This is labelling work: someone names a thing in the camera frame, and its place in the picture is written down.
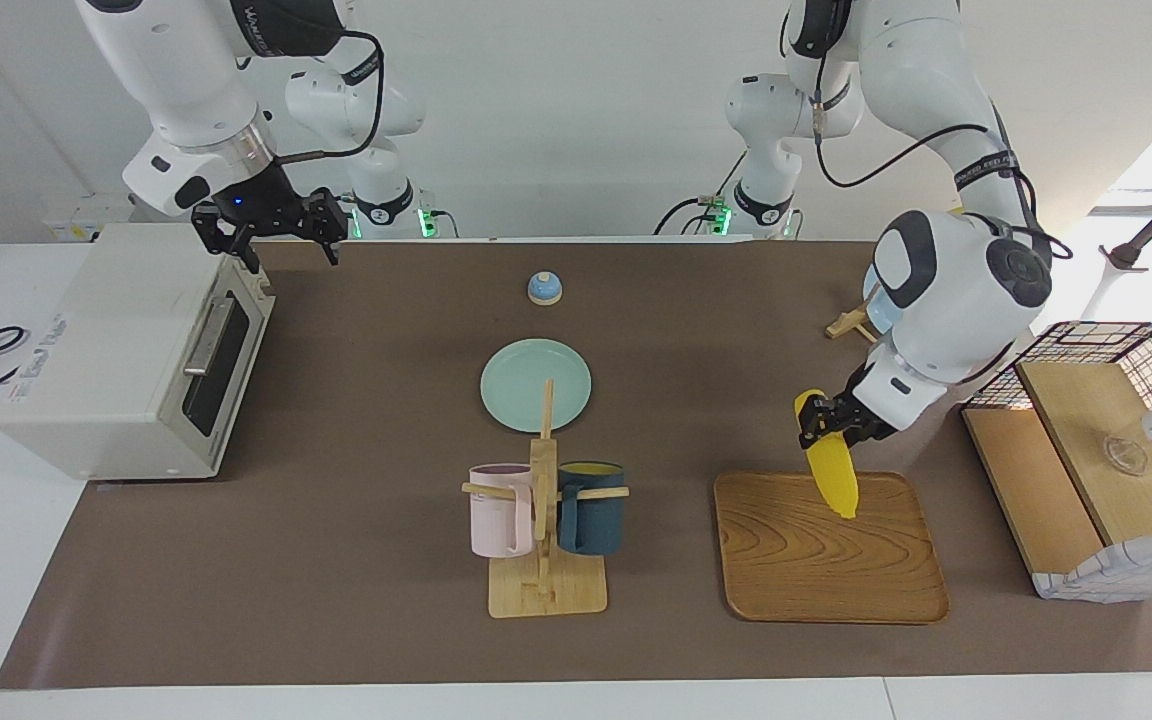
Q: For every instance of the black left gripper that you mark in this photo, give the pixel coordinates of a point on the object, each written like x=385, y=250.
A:
x=861, y=420

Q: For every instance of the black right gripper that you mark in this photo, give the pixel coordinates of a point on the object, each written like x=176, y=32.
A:
x=256, y=205

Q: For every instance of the yellow corn cob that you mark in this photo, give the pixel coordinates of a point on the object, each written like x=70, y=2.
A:
x=833, y=480

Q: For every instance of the light green plate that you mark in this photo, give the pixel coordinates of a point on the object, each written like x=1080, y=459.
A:
x=521, y=385

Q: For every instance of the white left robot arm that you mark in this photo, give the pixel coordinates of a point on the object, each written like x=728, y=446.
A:
x=956, y=300

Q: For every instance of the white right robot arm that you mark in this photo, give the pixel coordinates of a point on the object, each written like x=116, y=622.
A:
x=176, y=80

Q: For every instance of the white toaster oven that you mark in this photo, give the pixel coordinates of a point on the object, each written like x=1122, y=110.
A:
x=106, y=330

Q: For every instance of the wooden plate rack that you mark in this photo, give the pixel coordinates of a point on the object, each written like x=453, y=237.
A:
x=848, y=322

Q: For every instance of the light blue plate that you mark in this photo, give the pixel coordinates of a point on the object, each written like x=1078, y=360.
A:
x=878, y=312

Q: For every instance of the brown wooden tray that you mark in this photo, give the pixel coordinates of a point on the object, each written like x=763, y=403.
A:
x=826, y=570

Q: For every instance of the brown table mat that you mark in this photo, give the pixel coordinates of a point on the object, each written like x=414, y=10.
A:
x=386, y=420

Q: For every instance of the wooden two-tier shelf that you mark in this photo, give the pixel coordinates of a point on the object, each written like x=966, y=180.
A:
x=1086, y=420

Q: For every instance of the dark blue mug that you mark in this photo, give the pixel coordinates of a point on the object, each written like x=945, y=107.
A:
x=596, y=520

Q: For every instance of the small blue call bell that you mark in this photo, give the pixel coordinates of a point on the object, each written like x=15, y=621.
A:
x=544, y=290

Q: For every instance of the small clear glass item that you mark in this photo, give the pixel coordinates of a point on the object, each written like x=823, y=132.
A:
x=1124, y=456

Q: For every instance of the white checkered fabric liner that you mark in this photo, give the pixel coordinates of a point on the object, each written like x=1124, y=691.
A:
x=1116, y=575

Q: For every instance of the wooden mug rack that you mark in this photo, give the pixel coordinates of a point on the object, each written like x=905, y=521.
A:
x=546, y=590

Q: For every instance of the pink mug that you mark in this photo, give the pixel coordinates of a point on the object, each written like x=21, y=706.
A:
x=496, y=520

